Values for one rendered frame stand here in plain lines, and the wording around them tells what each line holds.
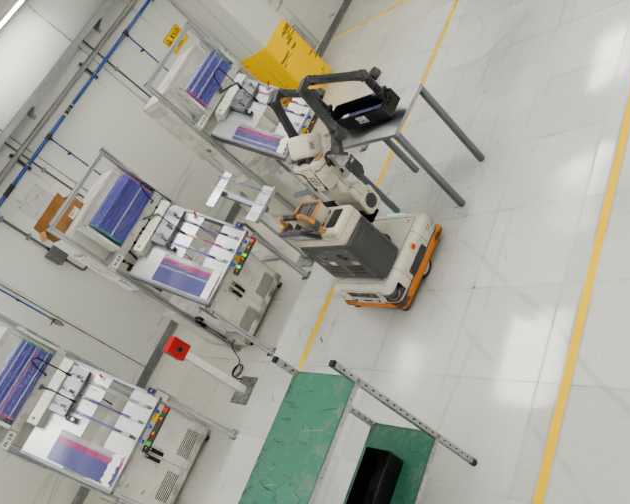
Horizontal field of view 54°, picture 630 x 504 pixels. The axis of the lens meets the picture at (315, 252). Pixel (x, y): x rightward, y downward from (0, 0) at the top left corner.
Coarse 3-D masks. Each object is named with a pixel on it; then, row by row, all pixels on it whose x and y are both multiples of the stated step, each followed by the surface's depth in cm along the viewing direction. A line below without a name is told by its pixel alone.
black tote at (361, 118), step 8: (368, 96) 429; (392, 96) 412; (344, 104) 450; (352, 104) 446; (360, 104) 441; (368, 104) 437; (376, 104) 433; (384, 104) 407; (392, 104) 412; (336, 112) 456; (344, 112) 459; (352, 112) 454; (368, 112) 416; (376, 112) 412; (384, 112) 408; (392, 112) 412; (336, 120) 442; (344, 120) 437; (352, 120) 433; (360, 120) 428; (368, 120) 424; (376, 120) 420; (352, 128) 442
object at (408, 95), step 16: (400, 96) 428; (416, 96) 416; (432, 96) 426; (400, 112) 415; (368, 128) 434; (384, 128) 418; (400, 128) 407; (352, 144) 438; (400, 144) 411; (464, 144) 450; (416, 160) 419; (480, 160) 458; (432, 176) 427; (448, 192) 436
